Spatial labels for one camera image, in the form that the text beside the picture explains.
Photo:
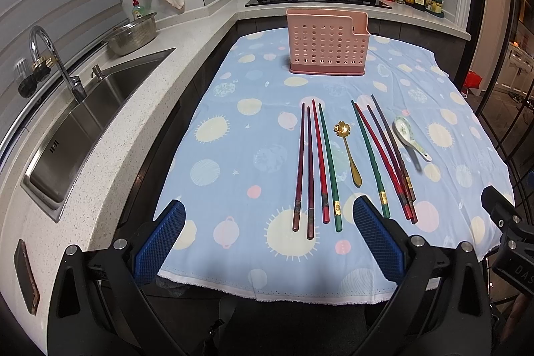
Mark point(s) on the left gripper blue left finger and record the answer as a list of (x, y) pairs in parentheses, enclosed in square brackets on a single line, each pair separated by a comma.
[(155, 240)]

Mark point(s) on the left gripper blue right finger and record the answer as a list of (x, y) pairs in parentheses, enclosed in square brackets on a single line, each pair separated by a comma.
[(387, 251)]

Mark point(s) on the purple chopstick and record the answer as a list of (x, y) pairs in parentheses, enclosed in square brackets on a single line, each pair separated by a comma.
[(397, 176)]

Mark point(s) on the red chopstick group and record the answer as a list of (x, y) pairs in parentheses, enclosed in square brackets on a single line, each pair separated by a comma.
[(377, 147)]

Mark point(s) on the green chopstick gold band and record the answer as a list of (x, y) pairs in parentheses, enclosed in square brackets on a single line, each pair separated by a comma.
[(378, 180)]

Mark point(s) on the brown chopstick group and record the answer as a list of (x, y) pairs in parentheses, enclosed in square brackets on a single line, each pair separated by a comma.
[(406, 181)]

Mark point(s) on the dark maroon chopstick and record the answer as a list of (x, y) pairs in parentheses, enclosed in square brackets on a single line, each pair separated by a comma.
[(310, 219)]

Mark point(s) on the dark brown chopstick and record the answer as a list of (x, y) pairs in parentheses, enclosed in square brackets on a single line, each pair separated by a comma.
[(298, 193)]

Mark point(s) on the white ceramic spoon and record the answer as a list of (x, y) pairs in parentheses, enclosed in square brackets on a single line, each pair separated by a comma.
[(405, 133)]

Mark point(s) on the blue patterned tablecloth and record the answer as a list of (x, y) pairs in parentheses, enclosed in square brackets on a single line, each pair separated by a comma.
[(272, 163)]

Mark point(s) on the gold flower spoon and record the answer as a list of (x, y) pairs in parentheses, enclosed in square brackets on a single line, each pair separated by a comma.
[(342, 130)]

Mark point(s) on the stainless steel sink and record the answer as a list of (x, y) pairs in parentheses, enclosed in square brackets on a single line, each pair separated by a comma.
[(55, 165)]

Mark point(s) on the brown phone on counter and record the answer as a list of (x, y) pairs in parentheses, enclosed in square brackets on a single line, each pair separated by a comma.
[(25, 278)]

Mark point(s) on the chrome faucet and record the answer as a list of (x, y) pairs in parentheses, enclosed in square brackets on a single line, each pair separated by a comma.
[(42, 65)]

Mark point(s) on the soap dispenser pump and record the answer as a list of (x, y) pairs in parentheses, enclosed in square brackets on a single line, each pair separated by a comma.
[(96, 72)]

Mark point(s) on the stainless steel bowl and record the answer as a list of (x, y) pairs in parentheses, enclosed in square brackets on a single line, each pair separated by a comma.
[(133, 36)]

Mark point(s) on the pink perforated utensil holder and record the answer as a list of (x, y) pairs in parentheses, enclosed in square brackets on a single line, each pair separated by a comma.
[(325, 41)]

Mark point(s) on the green dish soap bottle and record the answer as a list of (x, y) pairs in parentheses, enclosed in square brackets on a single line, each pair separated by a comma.
[(138, 10)]

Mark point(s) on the small green jars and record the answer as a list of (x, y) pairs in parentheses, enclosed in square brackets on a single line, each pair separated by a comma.
[(435, 7)]

